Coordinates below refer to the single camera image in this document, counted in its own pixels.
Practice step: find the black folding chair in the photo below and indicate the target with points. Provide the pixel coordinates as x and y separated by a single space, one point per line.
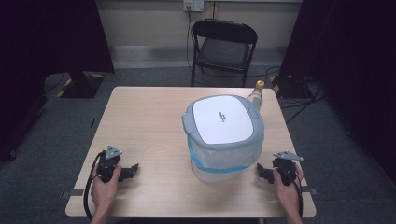
224 51

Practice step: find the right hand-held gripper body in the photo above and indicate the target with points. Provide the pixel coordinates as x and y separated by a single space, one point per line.
285 169

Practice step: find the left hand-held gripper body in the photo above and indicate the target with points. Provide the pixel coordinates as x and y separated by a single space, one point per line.
107 166

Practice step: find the white wall socket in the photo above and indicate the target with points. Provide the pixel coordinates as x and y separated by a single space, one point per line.
193 5

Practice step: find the dark curtain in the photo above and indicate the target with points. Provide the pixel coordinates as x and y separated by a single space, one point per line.
46 62
351 68

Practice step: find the person's right hand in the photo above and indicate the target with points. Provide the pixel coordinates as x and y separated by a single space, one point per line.
287 196

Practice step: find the person's left hand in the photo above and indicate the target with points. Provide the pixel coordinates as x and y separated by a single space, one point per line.
104 194

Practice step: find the black stand base striped tape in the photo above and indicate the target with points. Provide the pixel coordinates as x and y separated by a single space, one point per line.
291 88
81 87

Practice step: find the small black floor strip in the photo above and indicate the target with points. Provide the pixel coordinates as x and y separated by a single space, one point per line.
92 122

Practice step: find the white grey-blue lidded trash can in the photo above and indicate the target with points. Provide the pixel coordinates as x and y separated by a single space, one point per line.
222 124

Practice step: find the clear plastic bottle yellow cap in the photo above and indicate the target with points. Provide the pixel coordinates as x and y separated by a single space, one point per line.
257 98

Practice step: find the grey tape tab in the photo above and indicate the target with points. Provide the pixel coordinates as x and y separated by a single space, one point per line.
74 192
311 190

